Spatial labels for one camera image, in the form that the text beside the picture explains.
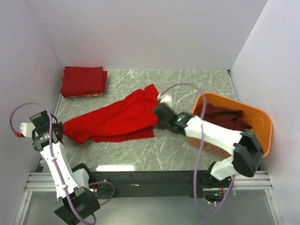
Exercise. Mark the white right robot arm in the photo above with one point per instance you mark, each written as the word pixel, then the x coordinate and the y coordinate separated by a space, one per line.
pixel 244 148

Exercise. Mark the maroon crumpled shirt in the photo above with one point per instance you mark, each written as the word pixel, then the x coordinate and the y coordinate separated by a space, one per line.
pixel 226 118

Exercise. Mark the orange plastic basket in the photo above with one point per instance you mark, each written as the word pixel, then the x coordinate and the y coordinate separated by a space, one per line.
pixel 259 120

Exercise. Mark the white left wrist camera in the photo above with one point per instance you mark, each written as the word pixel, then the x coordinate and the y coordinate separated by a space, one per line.
pixel 25 130

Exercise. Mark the folded patterned orange shirt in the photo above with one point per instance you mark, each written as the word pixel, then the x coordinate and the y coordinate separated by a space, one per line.
pixel 87 96

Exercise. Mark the folded dark red shirt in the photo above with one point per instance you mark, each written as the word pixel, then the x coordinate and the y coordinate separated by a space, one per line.
pixel 78 81

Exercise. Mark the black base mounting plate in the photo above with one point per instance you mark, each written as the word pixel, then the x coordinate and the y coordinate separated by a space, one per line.
pixel 154 184

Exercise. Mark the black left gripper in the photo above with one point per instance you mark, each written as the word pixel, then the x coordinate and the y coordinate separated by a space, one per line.
pixel 59 126

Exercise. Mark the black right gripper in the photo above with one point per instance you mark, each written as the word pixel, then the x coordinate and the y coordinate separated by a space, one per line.
pixel 161 125

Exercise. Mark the aluminium frame rail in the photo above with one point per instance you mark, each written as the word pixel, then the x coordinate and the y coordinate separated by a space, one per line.
pixel 40 182

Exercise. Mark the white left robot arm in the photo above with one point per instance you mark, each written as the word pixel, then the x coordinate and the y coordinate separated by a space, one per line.
pixel 75 202

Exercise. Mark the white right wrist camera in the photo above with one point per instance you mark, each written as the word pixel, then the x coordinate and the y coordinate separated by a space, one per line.
pixel 166 99

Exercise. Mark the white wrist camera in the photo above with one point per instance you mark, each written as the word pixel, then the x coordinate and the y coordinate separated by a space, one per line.
pixel 25 130
pixel 166 99

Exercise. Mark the bright red t-shirt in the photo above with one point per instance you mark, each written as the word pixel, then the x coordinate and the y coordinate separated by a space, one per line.
pixel 128 119

